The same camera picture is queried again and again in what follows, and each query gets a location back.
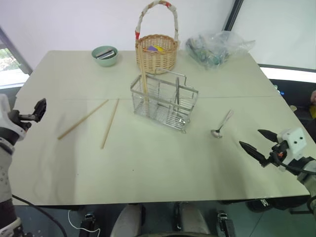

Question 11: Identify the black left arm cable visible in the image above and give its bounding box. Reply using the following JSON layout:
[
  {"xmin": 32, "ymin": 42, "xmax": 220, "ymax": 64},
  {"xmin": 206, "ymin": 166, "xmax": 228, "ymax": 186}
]
[{"xmin": 11, "ymin": 194, "xmax": 68, "ymax": 237}]

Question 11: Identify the grey rounded robot leg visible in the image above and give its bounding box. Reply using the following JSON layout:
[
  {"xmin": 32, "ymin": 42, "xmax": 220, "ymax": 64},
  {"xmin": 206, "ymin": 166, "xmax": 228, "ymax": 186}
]
[
  {"xmin": 177, "ymin": 201, "xmax": 211, "ymax": 237},
  {"xmin": 110, "ymin": 203, "xmax": 147, "ymax": 237}
]

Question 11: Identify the wooden chopstick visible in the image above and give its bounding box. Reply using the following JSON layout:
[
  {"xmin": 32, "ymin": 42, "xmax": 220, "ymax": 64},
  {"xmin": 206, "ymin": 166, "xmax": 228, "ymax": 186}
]
[
  {"xmin": 100, "ymin": 98, "xmax": 120, "ymax": 150},
  {"xmin": 139, "ymin": 44, "xmax": 151, "ymax": 102},
  {"xmin": 137, "ymin": 44, "xmax": 148, "ymax": 102},
  {"xmin": 57, "ymin": 99, "xmax": 110, "ymax": 140}
]

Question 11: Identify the black furniture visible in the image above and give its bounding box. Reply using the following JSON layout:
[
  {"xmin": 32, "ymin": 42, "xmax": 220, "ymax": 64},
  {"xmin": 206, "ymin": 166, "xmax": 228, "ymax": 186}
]
[{"xmin": 268, "ymin": 79, "xmax": 316, "ymax": 144}]

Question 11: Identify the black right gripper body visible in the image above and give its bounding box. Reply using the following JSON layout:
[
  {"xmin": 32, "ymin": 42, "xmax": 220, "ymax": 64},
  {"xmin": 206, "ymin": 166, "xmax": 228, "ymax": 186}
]
[{"xmin": 260, "ymin": 140, "xmax": 289, "ymax": 169}]

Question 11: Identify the thin white cable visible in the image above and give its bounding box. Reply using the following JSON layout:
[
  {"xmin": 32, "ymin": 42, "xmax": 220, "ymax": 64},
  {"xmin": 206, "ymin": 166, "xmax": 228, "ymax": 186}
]
[{"xmin": 68, "ymin": 209, "xmax": 101, "ymax": 233}]

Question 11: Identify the metal wire cutlery holder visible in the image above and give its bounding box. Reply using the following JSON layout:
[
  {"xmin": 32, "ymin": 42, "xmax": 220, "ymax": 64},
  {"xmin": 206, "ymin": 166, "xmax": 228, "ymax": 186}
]
[{"xmin": 130, "ymin": 69, "xmax": 199, "ymax": 134}]

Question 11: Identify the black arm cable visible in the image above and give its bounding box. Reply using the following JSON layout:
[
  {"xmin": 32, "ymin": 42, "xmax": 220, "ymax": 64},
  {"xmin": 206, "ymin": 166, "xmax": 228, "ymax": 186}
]
[
  {"xmin": 276, "ymin": 154, "xmax": 316, "ymax": 175},
  {"xmin": 11, "ymin": 194, "xmax": 68, "ymax": 237}
]

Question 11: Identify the purple and yellow item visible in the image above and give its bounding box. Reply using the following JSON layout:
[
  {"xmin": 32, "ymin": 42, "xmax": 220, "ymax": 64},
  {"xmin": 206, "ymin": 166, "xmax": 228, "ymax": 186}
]
[{"xmin": 144, "ymin": 45, "xmax": 165, "ymax": 53}]

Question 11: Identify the clear plastic bag with items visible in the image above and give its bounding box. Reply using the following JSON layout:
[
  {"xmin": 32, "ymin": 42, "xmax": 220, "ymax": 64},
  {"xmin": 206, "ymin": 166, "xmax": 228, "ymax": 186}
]
[{"xmin": 185, "ymin": 30, "xmax": 256, "ymax": 72}]

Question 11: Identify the white board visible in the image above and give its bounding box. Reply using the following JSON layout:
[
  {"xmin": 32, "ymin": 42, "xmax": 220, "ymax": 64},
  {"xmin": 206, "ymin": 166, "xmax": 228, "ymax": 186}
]
[{"xmin": 257, "ymin": 63, "xmax": 316, "ymax": 80}]

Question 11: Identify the grey window frame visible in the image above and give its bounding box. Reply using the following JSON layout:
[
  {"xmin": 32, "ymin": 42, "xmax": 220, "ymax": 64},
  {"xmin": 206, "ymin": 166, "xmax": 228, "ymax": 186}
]
[{"xmin": 0, "ymin": 24, "xmax": 34, "ymax": 76}]

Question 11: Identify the wicker basket with handle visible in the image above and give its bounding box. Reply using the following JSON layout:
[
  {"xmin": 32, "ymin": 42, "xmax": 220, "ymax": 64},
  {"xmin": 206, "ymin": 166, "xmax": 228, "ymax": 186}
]
[{"xmin": 134, "ymin": 0, "xmax": 180, "ymax": 75}]

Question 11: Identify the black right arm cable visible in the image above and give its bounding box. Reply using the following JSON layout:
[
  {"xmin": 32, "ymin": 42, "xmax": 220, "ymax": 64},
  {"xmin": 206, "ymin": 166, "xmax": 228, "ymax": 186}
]
[{"xmin": 276, "ymin": 154, "xmax": 316, "ymax": 175}]

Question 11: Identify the black wheeled base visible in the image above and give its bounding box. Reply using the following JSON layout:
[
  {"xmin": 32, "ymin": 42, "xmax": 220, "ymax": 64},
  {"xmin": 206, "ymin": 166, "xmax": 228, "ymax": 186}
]
[{"xmin": 246, "ymin": 197, "xmax": 309, "ymax": 213}]

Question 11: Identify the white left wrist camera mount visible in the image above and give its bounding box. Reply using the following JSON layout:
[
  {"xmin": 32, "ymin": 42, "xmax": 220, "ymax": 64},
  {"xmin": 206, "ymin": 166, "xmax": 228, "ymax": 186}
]
[{"xmin": 0, "ymin": 93, "xmax": 27, "ymax": 142}]

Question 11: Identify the dark pillar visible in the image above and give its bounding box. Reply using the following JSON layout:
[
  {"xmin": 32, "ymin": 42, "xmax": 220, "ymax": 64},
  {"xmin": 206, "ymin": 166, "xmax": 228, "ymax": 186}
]
[{"xmin": 223, "ymin": 0, "xmax": 244, "ymax": 32}]

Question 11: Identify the green bowl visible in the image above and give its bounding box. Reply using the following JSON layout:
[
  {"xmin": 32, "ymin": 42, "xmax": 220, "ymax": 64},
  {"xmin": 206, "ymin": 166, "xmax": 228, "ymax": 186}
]
[{"xmin": 91, "ymin": 45, "xmax": 119, "ymax": 68}]

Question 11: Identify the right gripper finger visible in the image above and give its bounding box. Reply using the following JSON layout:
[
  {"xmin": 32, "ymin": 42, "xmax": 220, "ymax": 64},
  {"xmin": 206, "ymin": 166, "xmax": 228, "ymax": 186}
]
[
  {"xmin": 257, "ymin": 129, "xmax": 279, "ymax": 143},
  {"xmin": 238, "ymin": 141, "xmax": 268, "ymax": 164}
]

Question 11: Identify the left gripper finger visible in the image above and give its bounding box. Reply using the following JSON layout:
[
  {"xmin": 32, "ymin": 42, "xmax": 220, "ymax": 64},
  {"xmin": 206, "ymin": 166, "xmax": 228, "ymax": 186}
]
[
  {"xmin": 33, "ymin": 99, "xmax": 41, "ymax": 118},
  {"xmin": 38, "ymin": 98, "xmax": 48, "ymax": 122}
]

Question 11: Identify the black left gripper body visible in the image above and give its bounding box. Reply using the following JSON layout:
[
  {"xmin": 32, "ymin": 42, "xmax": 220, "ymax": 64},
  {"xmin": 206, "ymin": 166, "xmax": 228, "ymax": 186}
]
[{"xmin": 8, "ymin": 109, "xmax": 36, "ymax": 130}]

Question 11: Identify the black table bracket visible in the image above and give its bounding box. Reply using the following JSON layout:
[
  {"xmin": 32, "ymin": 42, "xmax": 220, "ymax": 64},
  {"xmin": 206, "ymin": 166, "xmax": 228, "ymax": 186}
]
[
  {"xmin": 216, "ymin": 210, "xmax": 236, "ymax": 237},
  {"xmin": 79, "ymin": 213, "xmax": 96, "ymax": 237}
]

